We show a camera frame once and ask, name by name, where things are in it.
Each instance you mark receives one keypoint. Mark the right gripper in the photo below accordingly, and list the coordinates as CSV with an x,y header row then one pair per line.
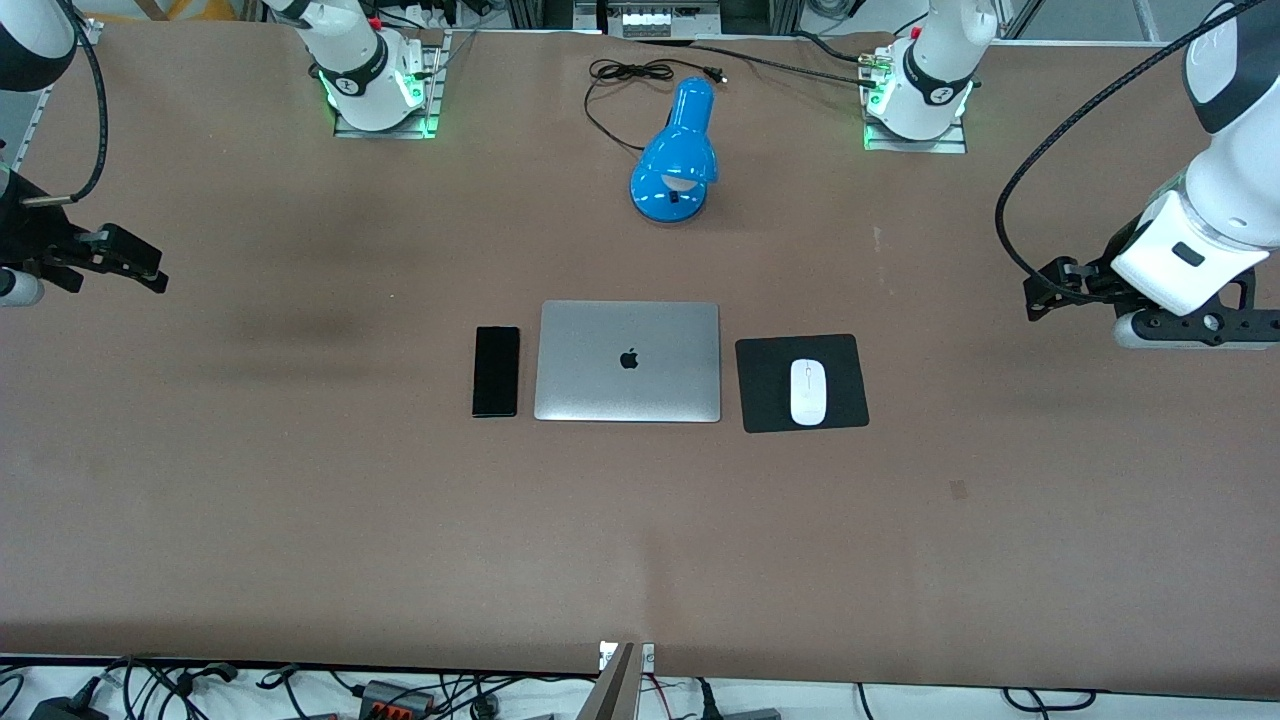
x,y
30,233

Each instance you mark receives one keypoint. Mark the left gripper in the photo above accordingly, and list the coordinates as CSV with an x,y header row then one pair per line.
x,y
1094,281

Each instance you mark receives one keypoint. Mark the white computer mouse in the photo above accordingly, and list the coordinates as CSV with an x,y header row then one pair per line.
x,y
808,392

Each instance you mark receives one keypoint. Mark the black smartphone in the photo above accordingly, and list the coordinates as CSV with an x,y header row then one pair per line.
x,y
496,372

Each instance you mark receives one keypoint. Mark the black mouse pad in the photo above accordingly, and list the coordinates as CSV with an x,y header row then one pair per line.
x,y
765,385

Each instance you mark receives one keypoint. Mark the blue desk lamp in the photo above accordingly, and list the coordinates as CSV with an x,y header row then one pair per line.
x,y
675,150

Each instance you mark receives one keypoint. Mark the silver closed laptop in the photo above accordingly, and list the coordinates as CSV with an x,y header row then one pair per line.
x,y
627,385

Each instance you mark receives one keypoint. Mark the black power adapter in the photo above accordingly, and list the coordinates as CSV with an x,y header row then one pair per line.
x,y
65,710

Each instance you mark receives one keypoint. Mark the white power strip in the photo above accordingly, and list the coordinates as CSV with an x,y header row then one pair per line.
x,y
658,22

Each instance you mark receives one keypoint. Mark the grey connector box orange levers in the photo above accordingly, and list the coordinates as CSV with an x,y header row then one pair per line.
x,y
395,698

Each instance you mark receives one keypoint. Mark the aluminium table edge rail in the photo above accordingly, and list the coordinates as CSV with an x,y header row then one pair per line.
x,y
40,110

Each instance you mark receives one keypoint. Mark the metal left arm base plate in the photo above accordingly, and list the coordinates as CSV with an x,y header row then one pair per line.
x,y
915,145

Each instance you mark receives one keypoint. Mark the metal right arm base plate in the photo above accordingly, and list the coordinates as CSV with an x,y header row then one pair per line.
x,y
385,130

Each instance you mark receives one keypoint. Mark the aluminium frame structure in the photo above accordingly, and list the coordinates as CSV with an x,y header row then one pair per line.
x,y
540,12

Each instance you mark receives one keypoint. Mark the small white bracket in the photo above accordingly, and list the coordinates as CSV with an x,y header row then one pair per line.
x,y
648,656

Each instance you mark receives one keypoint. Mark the grey angled post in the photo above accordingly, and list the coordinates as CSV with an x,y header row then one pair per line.
x,y
612,690

